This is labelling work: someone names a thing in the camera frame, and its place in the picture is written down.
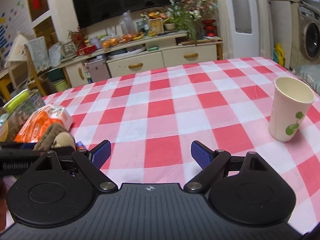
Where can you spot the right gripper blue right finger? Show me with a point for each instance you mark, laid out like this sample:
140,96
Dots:
214,166

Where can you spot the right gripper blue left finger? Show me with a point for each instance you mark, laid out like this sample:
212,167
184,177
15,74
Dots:
89,164

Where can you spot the brown furry plush toy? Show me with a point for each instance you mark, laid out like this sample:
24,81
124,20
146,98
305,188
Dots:
56,136

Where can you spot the orange snack package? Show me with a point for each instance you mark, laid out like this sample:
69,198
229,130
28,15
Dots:
39,121

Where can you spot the green yellow packet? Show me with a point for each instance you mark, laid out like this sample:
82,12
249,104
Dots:
16,101

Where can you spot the red white checkered tablecloth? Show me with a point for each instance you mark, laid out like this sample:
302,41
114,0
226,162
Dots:
151,119

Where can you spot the green waste bin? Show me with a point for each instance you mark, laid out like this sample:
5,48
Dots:
61,85

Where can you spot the pink storage box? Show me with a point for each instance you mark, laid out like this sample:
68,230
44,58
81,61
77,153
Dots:
98,70

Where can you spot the white paper cup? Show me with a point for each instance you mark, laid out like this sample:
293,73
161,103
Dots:
291,102

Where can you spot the cream TV stand cabinet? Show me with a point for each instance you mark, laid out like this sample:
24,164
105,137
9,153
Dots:
148,53

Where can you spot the wooden chair with cover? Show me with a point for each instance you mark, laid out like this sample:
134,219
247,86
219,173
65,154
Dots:
27,63

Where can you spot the red gift box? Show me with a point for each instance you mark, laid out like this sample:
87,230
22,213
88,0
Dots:
86,50

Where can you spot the bag of oranges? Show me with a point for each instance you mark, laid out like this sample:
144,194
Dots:
109,42

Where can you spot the yellow detergent bottle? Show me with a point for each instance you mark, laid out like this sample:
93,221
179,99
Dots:
278,55

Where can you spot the red vase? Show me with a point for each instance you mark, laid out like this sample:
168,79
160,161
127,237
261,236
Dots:
209,27

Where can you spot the potted flower plant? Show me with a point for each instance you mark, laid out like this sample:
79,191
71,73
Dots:
188,14

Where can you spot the framed certificate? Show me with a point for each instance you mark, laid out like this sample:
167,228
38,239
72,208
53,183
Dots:
156,26

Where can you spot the white standing air conditioner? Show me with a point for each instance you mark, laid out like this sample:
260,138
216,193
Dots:
246,28

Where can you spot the silver front-load washing machine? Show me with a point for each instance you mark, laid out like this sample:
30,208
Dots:
305,35

